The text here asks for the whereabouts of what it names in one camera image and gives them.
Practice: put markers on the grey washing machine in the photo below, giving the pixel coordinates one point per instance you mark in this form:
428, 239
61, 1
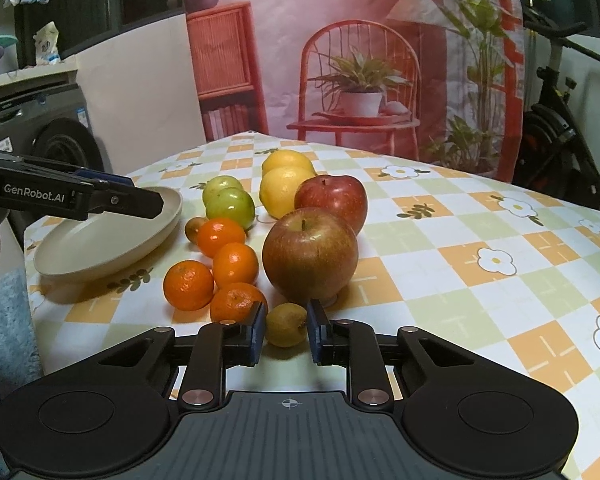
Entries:
46, 116

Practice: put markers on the dark red apple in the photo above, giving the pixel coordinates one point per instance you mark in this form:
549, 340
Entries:
343, 196

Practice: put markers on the white packet on washer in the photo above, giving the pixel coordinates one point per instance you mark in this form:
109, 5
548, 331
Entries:
45, 45

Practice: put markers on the small green-yellow kiwi fruit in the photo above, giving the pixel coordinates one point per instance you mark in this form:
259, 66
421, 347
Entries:
286, 325

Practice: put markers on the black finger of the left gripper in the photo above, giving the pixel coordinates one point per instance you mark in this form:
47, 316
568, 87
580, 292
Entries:
127, 200

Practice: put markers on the black exercise bike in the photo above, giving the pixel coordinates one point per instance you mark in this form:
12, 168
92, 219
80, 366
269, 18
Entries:
553, 157

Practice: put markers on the orange mandarin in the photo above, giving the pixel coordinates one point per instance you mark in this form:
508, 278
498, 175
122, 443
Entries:
214, 234
234, 302
188, 285
235, 263

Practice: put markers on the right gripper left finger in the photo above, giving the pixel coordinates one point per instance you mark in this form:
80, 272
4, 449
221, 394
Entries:
216, 348

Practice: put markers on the pink printed backdrop curtain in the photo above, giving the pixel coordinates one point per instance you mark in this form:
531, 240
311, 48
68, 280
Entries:
433, 80

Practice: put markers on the green apple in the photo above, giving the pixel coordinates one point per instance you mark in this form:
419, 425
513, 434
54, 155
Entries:
218, 184
234, 204

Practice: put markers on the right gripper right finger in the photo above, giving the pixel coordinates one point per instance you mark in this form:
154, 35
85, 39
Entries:
354, 346

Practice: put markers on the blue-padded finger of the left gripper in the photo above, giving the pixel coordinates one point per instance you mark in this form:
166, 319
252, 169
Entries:
99, 177

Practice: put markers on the small brown kiwi fruit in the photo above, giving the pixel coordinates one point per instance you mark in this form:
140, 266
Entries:
192, 228

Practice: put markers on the large red-green apple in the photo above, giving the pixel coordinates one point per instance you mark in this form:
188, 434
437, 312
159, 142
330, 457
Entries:
310, 254

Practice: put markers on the yellow lemon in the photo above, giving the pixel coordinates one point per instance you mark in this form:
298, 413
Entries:
286, 158
278, 188

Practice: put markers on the beige round plate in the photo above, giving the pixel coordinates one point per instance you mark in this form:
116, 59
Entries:
104, 244

